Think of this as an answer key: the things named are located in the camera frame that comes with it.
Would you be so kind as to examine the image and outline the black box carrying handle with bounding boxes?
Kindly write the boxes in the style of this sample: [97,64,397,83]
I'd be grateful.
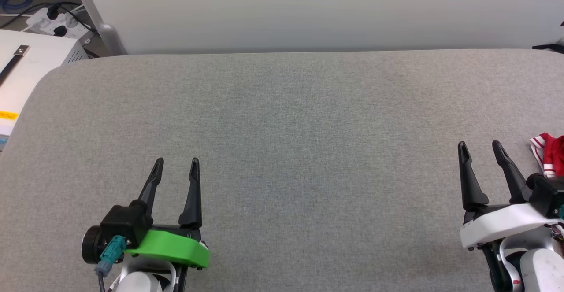
[0,45,31,86]

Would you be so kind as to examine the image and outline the grey metal partition post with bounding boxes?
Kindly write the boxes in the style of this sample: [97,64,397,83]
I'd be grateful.
[67,0,129,56]

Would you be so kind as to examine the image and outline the black cable with teal plug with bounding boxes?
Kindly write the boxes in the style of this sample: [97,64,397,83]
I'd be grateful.
[94,234,129,292]

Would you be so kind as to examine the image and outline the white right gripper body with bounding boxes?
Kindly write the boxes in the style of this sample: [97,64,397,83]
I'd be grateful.
[459,203,557,251]

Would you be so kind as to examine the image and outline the black power cable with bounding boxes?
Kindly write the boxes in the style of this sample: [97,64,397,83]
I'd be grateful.
[0,1,100,37]

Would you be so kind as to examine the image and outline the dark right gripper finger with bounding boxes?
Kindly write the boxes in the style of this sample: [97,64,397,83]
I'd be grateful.
[457,140,490,211]
[492,140,532,205]

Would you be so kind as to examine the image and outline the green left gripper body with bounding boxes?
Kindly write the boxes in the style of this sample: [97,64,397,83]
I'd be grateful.
[125,225,210,270]

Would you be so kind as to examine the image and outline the white power strip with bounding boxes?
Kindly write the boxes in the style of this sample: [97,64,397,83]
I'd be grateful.
[26,7,92,40]

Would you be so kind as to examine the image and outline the grey fabric sofa cushion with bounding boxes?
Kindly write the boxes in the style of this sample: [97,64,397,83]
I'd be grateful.
[0,48,564,292]

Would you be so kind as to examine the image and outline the white equipment box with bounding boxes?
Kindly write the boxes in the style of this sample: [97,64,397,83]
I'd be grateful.
[0,30,90,152]

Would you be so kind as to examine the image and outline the black partition foot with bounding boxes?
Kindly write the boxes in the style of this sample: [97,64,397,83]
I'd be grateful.
[532,43,564,55]

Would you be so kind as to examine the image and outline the white partition panel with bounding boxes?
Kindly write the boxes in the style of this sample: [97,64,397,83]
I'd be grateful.
[79,0,564,55]

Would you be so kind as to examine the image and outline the red Bulls basketball jersey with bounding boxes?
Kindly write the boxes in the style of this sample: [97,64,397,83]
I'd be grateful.
[529,132,564,178]

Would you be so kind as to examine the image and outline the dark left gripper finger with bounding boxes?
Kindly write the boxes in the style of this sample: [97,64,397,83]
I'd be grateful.
[178,157,203,228]
[138,157,165,216]

